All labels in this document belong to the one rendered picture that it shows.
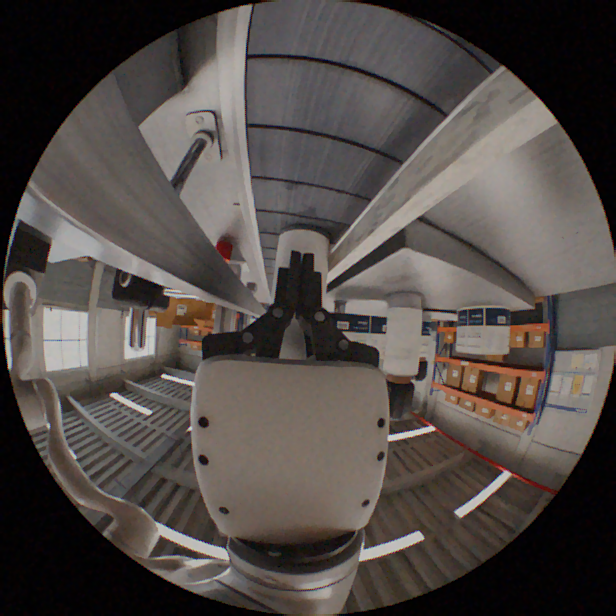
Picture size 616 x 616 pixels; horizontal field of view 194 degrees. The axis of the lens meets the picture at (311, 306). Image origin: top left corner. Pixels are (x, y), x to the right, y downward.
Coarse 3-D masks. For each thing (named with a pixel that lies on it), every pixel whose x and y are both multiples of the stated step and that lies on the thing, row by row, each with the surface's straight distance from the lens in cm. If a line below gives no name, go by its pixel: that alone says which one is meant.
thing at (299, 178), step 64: (320, 0) 9; (256, 64) 9; (320, 64) 9; (384, 64) 9; (448, 64) 10; (256, 128) 11; (320, 128) 10; (384, 128) 10; (256, 192) 14; (320, 192) 13
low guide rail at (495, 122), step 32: (480, 96) 8; (512, 96) 8; (448, 128) 8; (480, 128) 7; (512, 128) 7; (544, 128) 8; (416, 160) 9; (448, 160) 8; (480, 160) 8; (384, 192) 11; (416, 192) 8; (448, 192) 8; (384, 224) 10; (352, 256) 14
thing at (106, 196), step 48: (96, 96) 3; (96, 144) 2; (144, 144) 3; (48, 192) 2; (96, 192) 2; (144, 192) 3; (96, 240) 3; (144, 240) 3; (192, 240) 4; (192, 288) 5; (240, 288) 10
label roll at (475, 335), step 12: (468, 312) 66; (480, 312) 64; (492, 312) 65; (504, 312) 68; (468, 324) 66; (480, 324) 64; (492, 324) 64; (504, 324) 67; (468, 336) 65; (480, 336) 64; (492, 336) 64; (504, 336) 67; (456, 348) 71; (468, 348) 65; (480, 348) 64; (492, 348) 65; (504, 348) 68
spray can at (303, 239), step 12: (288, 228) 17; (300, 228) 16; (312, 228) 17; (288, 240) 16; (300, 240) 16; (312, 240) 16; (324, 240) 17; (288, 252) 16; (300, 252) 15; (312, 252) 16; (324, 252) 17; (276, 264) 17; (288, 264) 15; (324, 264) 16; (276, 276) 16; (324, 276) 16; (324, 288) 16; (324, 300) 16; (288, 336) 14; (300, 336) 14; (288, 348) 14; (300, 348) 14
